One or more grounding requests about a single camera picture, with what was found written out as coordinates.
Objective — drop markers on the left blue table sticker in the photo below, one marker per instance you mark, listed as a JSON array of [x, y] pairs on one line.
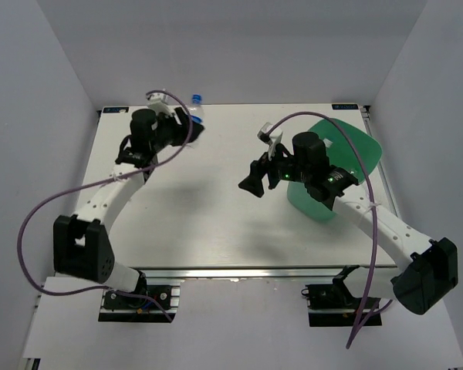
[[115, 109]]

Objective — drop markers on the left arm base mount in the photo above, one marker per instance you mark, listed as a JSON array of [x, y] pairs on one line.
[[116, 308]]

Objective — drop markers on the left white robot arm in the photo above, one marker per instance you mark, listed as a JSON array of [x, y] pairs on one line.
[[81, 244]]

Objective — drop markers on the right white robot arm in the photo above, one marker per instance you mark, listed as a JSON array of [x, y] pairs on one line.
[[426, 269]]

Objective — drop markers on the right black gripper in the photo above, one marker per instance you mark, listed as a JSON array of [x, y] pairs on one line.
[[252, 183]]

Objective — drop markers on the blue table sticker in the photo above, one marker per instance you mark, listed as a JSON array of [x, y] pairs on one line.
[[345, 106], [115, 109]]

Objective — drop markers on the green plastic bin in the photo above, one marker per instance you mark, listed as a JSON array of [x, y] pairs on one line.
[[340, 155]]

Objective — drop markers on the blue cap water bottle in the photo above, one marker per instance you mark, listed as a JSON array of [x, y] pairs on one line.
[[196, 109]]

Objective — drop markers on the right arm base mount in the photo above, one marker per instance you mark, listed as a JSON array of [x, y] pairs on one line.
[[331, 305]]

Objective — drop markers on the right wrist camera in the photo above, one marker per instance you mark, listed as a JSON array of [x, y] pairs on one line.
[[271, 137]]

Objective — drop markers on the clear bottle white label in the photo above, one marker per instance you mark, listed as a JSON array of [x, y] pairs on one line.
[[326, 143]]

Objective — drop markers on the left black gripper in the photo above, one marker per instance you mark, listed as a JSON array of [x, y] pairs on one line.
[[181, 130]]

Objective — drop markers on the right blue table sticker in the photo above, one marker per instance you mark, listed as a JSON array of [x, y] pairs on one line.
[[345, 106]]

